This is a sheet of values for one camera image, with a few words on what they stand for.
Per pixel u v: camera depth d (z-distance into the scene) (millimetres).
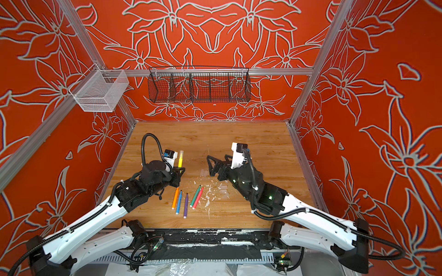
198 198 848
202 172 938
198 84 992
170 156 633
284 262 684
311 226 442
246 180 455
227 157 670
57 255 393
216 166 545
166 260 696
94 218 449
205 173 938
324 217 426
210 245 727
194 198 850
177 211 810
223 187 891
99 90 922
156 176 543
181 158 713
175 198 848
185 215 794
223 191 876
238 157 553
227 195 858
